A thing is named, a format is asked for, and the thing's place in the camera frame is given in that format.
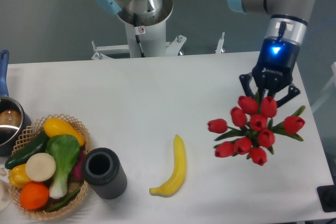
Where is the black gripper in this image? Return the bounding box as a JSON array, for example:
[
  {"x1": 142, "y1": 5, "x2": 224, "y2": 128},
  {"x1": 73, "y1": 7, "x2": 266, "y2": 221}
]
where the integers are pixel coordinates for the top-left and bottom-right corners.
[{"x1": 239, "y1": 39, "x2": 301, "y2": 108}]

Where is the red tulip bouquet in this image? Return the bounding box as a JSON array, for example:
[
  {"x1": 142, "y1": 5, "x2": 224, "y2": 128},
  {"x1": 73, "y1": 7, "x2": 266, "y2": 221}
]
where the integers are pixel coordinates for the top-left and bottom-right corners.
[{"x1": 207, "y1": 93, "x2": 306, "y2": 166}]

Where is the dark grey ribbed vase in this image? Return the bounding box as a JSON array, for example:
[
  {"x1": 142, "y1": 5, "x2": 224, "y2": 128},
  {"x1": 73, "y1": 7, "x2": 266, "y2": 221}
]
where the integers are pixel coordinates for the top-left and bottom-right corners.
[{"x1": 81, "y1": 147, "x2": 128, "y2": 199}]

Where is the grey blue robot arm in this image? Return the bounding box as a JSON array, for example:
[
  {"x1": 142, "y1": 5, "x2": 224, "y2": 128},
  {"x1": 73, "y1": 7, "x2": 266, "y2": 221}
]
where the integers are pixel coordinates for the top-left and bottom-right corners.
[{"x1": 94, "y1": 0, "x2": 316, "y2": 106}]

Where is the black device at edge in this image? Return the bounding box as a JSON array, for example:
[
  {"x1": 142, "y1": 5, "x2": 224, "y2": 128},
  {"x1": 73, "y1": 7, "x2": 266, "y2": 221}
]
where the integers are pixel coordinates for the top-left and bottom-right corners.
[{"x1": 317, "y1": 185, "x2": 335, "y2": 212}]

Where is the yellow banana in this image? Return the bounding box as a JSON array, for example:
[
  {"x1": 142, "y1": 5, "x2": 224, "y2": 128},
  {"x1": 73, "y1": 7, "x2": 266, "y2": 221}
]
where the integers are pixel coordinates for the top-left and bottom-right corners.
[{"x1": 149, "y1": 135, "x2": 187, "y2": 197}]

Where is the purple sweet potato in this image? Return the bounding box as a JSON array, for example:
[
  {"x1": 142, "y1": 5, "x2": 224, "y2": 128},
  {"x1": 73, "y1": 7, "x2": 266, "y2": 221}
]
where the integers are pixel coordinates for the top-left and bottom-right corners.
[{"x1": 72, "y1": 150, "x2": 85, "y2": 180}]

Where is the green bok choy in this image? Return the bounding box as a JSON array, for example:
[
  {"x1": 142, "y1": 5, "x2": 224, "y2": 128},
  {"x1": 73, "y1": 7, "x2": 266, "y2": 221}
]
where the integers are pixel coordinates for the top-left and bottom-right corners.
[{"x1": 46, "y1": 134, "x2": 80, "y2": 199}]

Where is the yellow squash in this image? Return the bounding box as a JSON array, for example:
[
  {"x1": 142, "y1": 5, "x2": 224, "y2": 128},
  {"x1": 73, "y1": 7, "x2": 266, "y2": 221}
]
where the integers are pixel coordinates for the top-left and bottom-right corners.
[{"x1": 43, "y1": 118, "x2": 86, "y2": 147}]

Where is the green bean pod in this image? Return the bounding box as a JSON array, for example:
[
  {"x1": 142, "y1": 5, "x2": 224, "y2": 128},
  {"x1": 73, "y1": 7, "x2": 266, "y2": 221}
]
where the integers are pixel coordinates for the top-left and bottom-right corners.
[{"x1": 45, "y1": 187, "x2": 80, "y2": 212}]

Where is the dark green cucumber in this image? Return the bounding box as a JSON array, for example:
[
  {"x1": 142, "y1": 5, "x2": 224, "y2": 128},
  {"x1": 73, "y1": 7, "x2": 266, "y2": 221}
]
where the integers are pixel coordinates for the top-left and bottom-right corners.
[{"x1": 5, "y1": 130, "x2": 49, "y2": 170}]

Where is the woven wicker basket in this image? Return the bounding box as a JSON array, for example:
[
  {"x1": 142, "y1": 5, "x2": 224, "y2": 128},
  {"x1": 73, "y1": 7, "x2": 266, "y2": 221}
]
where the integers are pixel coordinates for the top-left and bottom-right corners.
[{"x1": 8, "y1": 114, "x2": 92, "y2": 220}]

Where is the white round radish slice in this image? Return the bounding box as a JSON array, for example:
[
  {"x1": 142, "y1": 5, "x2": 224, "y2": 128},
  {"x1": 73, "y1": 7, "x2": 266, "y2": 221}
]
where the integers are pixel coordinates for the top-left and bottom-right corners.
[{"x1": 25, "y1": 153, "x2": 56, "y2": 182}]

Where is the orange fruit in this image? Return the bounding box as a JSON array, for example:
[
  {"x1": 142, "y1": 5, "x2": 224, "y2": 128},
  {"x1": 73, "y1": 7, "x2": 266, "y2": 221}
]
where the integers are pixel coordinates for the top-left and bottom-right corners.
[{"x1": 19, "y1": 182, "x2": 49, "y2": 210}]

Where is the yellow bell pepper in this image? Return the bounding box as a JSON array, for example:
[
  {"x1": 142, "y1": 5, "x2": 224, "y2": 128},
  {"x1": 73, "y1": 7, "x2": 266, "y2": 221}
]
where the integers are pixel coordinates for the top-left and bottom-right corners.
[{"x1": 9, "y1": 164, "x2": 32, "y2": 188}]

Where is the white garlic clove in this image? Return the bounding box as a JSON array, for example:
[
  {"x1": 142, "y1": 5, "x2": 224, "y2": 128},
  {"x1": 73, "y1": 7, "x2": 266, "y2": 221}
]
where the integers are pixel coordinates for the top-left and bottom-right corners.
[{"x1": 0, "y1": 168, "x2": 7, "y2": 177}]

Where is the white frame at right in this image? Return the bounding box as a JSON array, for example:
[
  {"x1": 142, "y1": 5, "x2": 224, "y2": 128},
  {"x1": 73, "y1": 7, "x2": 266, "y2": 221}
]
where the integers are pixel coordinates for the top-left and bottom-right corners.
[{"x1": 311, "y1": 62, "x2": 335, "y2": 113}]

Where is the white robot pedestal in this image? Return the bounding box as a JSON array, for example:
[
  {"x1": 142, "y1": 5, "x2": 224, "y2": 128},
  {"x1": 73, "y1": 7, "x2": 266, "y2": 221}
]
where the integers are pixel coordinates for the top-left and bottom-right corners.
[{"x1": 91, "y1": 0, "x2": 187, "y2": 60}]

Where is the black cable on pedestal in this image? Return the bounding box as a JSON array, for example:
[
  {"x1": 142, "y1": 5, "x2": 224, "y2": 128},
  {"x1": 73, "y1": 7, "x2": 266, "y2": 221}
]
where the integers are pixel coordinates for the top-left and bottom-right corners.
[{"x1": 132, "y1": 13, "x2": 145, "y2": 58}]

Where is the blue handled saucepan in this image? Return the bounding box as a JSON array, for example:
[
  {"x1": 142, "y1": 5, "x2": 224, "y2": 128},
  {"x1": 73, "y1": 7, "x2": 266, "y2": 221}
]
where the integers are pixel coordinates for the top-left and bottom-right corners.
[{"x1": 1, "y1": 50, "x2": 31, "y2": 157}]

